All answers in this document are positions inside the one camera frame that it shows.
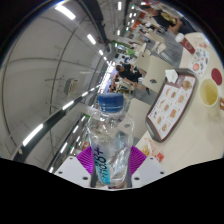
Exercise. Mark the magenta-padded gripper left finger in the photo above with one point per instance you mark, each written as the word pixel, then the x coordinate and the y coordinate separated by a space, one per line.
pixel 68 168

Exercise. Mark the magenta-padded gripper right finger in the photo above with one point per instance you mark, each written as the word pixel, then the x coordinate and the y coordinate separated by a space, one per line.
pixel 151 168

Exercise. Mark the clear blue-capped water bottle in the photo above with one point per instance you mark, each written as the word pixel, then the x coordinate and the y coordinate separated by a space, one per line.
pixel 110 133

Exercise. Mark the red sauce sachet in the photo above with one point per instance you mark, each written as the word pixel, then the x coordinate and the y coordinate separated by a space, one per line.
pixel 159 157

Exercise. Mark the cream chair with round hole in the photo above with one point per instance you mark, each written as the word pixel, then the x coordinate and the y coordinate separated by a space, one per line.
pixel 156 71
pixel 138 115

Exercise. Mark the brown food tray with menu paper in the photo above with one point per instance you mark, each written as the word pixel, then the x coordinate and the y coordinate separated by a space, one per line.
pixel 171 106

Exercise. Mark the ceiling air conditioner unit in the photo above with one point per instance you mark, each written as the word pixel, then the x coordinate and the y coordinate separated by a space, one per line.
pixel 71 86

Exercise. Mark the crumpled white napkin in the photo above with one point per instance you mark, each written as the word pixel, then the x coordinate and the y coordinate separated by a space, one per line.
pixel 171 76

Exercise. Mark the flat round red coaster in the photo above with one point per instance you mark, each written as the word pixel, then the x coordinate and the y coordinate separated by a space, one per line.
pixel 216 76

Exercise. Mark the colourful sticker sheet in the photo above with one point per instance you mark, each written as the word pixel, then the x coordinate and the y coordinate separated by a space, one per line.
pixel 199 62

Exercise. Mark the group of cream chairs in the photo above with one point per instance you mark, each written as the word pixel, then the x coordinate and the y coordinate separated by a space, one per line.
pixel 161 47

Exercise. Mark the group of ceiling lights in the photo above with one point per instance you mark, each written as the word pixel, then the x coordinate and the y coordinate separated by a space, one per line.
pixel 65 11

